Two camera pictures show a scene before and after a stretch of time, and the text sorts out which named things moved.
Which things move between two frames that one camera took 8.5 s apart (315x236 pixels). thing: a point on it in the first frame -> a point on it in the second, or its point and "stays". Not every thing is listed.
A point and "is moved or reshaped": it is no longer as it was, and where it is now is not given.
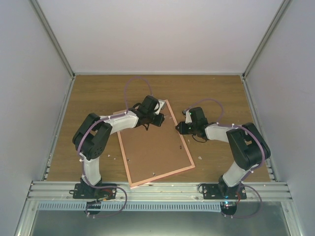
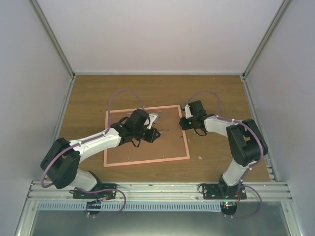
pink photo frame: [159, 152] is moved or reshaped
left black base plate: [82, 191] stays
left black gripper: [161, 119] -> [152, 136]
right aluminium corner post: [254, 59] stays
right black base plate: [212, 191] stays
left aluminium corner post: [56, 39] stays
